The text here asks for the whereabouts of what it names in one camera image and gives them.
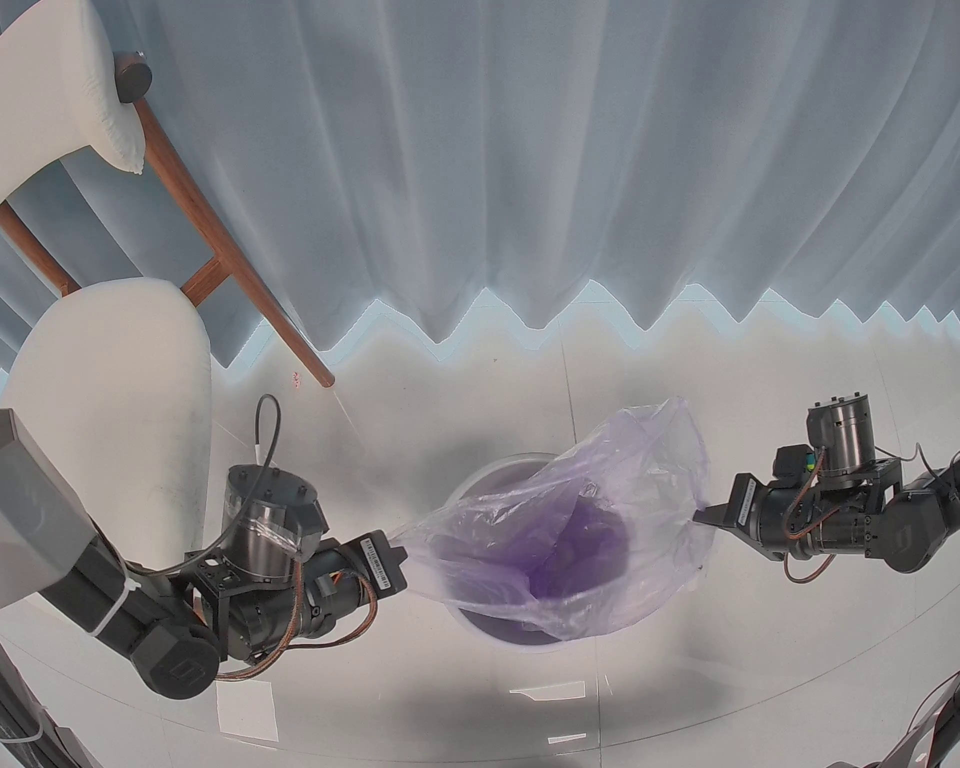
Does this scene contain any black cable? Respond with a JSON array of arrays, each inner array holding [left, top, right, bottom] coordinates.
[[253, 393, 283, 468]]

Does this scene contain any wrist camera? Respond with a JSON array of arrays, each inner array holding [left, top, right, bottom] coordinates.
[[288, 498, 331, 564], [774, 444, 817, 485]]

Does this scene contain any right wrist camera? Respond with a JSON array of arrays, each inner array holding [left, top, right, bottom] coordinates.
[[774, 444, 817, 485]]

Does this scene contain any pale blue curtain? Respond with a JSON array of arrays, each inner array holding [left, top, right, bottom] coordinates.
[[0, 0, 960, 369]]

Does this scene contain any white trash bin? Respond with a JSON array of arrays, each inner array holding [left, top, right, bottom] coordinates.
[[442, 450, 571, 655]]

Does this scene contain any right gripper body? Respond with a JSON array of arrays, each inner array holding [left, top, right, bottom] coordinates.
[[729, 474, 820, 562]]

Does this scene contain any purple plastic bag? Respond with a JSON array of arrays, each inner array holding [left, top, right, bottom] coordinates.
[[390, 396, 711, 644]]

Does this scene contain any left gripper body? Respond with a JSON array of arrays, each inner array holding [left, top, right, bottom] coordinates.
[[300, 529, 410, 639]]

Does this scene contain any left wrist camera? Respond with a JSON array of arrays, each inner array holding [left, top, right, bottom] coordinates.
[[288, 498, 331, 564]]

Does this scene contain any white cushioned wooden chair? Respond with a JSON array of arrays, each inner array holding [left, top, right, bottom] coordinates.
[[0, 0, 336, 601]]

